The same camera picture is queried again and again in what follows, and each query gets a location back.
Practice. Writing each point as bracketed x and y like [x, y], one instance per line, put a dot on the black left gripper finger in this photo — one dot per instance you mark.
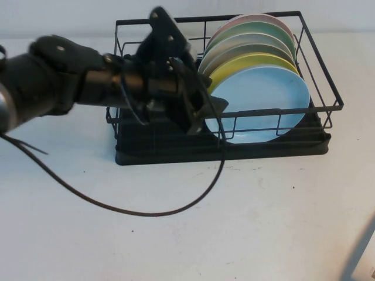
[207, 83]
[218, 104]

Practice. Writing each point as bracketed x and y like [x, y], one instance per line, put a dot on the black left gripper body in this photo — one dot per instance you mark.
[184, 99]

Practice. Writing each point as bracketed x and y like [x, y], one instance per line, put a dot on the light blue plate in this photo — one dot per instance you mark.
[257, 96]

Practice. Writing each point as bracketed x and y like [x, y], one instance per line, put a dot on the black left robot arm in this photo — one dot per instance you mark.
[44, 82]

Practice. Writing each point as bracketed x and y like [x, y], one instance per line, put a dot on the yellow plate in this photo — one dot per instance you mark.
[252, 61]

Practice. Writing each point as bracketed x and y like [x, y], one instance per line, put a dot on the grey plate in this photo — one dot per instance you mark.
[255, 49]

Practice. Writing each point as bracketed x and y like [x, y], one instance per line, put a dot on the white plate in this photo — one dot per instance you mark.
[249, 39]

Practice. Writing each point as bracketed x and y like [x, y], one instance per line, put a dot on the pink plate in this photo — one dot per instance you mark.
[252, 17]

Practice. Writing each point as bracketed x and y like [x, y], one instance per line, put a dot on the green plate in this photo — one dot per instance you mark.
[269, 30]

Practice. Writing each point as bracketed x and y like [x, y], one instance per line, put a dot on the black plastic drip tray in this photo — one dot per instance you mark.
[175, 152]

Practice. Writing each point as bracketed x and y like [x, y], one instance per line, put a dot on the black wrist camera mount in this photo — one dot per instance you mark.
[165, 32]

